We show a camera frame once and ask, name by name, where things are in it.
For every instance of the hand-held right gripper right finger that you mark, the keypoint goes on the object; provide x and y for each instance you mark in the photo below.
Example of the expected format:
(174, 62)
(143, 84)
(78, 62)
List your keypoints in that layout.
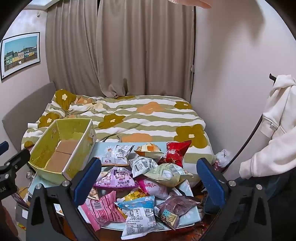
(210, 183)

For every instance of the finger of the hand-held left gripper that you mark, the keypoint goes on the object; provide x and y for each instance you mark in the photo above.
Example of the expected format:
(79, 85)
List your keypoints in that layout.
(3, 148)
(18, 160)

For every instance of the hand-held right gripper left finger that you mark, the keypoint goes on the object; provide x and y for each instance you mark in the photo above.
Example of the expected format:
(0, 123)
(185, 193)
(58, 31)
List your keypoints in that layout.
(89, 180)

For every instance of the mauve snack packet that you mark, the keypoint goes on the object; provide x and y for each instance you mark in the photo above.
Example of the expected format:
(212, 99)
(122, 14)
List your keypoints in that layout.
(178, 206)

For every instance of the yellow-green cardboard box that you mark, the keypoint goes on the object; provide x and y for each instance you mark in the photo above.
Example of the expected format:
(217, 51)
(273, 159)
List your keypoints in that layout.
(62, 150)

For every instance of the person's right hand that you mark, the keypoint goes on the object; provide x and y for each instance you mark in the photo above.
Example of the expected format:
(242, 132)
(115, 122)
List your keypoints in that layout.
(192, 2)

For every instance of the beige cartoon snack packet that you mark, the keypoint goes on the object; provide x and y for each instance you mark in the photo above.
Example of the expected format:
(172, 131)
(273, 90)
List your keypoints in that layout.
(92, 193)

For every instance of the purple snack packet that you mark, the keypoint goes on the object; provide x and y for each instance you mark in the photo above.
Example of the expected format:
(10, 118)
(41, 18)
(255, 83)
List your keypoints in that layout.
(115, 179)

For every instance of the white plastic bag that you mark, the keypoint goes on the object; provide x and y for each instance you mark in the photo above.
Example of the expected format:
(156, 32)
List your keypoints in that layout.
(222, 157)

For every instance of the pink striped snack packet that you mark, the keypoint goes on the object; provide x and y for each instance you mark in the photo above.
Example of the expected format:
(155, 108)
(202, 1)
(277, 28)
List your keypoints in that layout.
(101, 208)

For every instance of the light blue daisy table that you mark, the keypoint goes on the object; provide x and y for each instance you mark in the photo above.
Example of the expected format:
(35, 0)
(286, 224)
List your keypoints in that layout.
(194, 213)

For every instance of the white and pale blue packet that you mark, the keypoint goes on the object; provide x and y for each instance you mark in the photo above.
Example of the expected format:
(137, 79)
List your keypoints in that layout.
(115, 154)

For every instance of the pale green snack packet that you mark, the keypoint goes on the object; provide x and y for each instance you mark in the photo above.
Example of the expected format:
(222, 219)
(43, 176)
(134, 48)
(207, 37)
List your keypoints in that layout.
(166, 175)

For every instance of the gold snack packet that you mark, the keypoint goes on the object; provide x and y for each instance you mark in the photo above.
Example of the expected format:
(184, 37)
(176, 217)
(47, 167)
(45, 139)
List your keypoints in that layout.
(131, 194)

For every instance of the red snack packet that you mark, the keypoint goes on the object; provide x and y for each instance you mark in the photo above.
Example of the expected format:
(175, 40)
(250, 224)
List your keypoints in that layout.
(175, 153)

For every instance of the grey bed headboard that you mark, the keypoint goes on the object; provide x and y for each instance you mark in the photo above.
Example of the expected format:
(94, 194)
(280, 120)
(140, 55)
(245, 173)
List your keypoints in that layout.
(27, 104)

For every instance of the grey-white snack packet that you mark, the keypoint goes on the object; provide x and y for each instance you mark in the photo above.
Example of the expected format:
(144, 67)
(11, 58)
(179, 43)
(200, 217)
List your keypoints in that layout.
(141, 165)

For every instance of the blue and white snack packet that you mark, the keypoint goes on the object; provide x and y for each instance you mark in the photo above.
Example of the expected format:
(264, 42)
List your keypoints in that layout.
(138, 213)

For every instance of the black rack pole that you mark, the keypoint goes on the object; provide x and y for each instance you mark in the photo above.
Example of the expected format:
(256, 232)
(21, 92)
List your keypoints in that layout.
(251, 139)

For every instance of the orange and white snack packet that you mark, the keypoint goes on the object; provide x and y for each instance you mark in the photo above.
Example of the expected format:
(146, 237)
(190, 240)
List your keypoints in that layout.
(148, 149)

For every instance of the white hoodie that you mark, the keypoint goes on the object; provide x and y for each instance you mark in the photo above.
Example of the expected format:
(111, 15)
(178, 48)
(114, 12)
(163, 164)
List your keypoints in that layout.
(277, 129)

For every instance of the striped floral blanket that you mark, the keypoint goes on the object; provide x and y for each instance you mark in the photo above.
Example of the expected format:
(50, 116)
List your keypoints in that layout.
(150, 120)

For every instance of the beige curtain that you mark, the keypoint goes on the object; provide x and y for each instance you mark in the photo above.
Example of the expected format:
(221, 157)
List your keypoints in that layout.
(143, 51)
(69, 51)

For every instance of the ceiling light panel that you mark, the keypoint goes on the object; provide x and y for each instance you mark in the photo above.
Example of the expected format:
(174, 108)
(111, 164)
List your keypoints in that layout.
(41, 2)

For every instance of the framed wall picture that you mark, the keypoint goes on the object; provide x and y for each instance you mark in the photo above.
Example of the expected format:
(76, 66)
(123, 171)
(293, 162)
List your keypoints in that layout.
(20, 55)

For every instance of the black wall hook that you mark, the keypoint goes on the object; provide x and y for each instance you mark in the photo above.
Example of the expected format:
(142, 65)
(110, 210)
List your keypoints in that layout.
(272, 78)

